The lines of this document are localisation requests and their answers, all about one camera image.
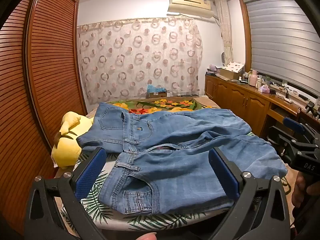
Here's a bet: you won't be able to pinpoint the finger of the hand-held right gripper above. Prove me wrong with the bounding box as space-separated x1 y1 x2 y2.
266 126 300 164
283 117 320 145

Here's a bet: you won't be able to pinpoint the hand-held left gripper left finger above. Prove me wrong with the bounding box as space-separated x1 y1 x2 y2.
24 147 108 240

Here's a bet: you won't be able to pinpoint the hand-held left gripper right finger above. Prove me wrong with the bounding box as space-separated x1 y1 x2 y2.
209 147 292 240

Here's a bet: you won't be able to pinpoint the blue denim pants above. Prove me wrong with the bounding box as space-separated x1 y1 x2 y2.
76 103 288 215

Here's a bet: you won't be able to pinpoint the person's right hand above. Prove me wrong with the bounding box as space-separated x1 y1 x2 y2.
291 172 320 212

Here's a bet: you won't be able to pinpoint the person's left hand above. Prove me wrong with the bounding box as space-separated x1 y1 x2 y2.
135 232 157 240

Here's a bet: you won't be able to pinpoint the small black tripod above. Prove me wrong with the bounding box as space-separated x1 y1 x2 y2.
305 100 320 120

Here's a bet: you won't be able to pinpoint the yellow plush toy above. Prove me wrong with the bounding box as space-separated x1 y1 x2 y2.
51 111 94 168

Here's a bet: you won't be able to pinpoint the long wooden cabinet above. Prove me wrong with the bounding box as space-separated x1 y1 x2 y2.
204 75 320 140

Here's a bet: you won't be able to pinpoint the white dotted open box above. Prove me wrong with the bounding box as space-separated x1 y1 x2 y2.
219 62 245 80

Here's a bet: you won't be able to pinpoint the grey window blind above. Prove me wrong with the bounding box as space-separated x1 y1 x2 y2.
244 0 320 90

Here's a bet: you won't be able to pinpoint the floral blanket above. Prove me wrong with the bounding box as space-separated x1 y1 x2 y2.
105 96 222 115

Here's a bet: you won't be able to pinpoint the small cardboard box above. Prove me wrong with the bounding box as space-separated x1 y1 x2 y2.
146 90 167 98

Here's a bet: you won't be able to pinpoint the blue plastic bag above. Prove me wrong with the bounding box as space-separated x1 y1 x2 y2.
147 84 167 94

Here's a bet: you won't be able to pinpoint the wooden louvered wardrobe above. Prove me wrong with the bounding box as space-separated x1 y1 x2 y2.
0 0 88 230

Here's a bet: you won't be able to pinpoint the tied beige curtain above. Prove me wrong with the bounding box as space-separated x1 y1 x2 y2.
214 0 234 67

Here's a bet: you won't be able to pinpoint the sheer circle pattern curtain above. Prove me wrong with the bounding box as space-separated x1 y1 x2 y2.
77 17 203 105

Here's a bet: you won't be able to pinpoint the beige wall air conditioner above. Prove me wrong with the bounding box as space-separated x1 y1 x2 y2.
167 0 216 18

